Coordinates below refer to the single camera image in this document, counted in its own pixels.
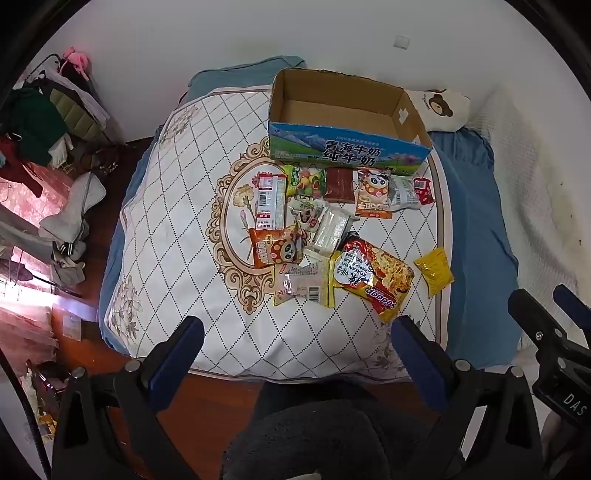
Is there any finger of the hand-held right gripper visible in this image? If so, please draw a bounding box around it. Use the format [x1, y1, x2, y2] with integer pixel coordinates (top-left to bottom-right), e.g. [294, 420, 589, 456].
[508, 289, 575, 356]
[553, 284, 591, 324]

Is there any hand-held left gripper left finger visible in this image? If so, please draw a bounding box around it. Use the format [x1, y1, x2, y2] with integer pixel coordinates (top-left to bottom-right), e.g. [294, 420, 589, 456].
[51, 316, 206, 480]

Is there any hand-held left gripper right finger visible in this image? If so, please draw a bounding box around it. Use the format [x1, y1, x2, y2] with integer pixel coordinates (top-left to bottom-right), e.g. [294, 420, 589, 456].
[390, 316, 543, 480]

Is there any yellow snack packet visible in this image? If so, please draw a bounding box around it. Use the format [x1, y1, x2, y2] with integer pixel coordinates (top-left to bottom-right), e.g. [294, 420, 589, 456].
[413, 247, 455, 297]

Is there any red instant noodle packet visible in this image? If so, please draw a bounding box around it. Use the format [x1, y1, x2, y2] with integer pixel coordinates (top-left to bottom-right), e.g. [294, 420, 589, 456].
[330, 233, 415, 324]

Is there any clear yellow bread packet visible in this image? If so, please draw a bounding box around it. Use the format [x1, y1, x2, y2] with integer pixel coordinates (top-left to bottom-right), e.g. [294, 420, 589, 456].
[272, 249, 340, 309]

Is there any orange panda snack packet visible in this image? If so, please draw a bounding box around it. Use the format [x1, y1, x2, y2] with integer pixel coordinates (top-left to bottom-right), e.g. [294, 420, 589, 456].
[355, 168, 394, 219]
[249, 226, 303, 268]

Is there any clear white wafer packet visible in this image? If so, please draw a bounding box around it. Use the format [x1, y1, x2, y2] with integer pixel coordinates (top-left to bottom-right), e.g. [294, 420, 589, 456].
[311, 205, 358, 254]

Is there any white grey snack packet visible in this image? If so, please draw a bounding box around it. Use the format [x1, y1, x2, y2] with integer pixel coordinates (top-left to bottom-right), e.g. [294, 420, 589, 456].
[388, 175, 423, 210]

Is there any white box with red label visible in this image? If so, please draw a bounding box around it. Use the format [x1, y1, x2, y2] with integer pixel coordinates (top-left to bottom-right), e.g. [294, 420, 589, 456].
[255, 173, 289, 232]

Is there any white cow print packet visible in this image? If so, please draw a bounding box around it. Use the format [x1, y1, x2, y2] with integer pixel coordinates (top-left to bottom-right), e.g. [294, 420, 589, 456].
[287, 198, 328, 229]

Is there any brown snack packet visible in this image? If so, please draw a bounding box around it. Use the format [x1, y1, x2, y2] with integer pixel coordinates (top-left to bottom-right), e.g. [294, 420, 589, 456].
[323, 167, 357, 204]

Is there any green gumball candy bag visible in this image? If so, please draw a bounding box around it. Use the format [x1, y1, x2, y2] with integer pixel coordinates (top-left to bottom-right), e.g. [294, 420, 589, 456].
[283, 165, 326, 200]

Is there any printed cardboard box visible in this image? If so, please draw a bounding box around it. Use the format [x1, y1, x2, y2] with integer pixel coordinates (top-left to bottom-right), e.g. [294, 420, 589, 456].
[268, 68, 433, 177]

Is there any white textured blanket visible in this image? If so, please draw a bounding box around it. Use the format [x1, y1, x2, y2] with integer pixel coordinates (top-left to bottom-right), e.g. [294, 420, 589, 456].
[466, 85, 591, 352]

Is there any white floral quilt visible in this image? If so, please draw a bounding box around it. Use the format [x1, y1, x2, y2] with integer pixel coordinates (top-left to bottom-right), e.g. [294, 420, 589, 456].
[97, 85, 451, 384]

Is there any grey garment pile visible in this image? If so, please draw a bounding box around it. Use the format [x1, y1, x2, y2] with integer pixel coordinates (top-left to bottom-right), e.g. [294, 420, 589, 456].
[48, 240, 88, 284]

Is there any white garment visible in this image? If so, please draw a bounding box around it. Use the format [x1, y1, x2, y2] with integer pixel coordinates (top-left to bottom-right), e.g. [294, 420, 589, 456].
[39, 173, 107, 243]

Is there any bear print pillow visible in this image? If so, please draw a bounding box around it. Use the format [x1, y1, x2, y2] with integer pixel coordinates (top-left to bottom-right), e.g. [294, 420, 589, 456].
[409, 89, 472, 134]

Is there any clothes rack with garments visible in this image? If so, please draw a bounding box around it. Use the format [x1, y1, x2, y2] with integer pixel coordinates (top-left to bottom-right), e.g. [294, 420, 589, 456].
[0, 53, 112, 195]

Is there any blue pillow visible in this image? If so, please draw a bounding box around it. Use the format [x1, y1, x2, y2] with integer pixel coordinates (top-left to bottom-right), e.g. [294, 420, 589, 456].
[187, 55, 306, 100]

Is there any pink plush toy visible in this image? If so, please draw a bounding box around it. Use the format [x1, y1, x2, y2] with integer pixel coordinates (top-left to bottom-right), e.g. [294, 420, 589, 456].
[58, 46, 90, 77]

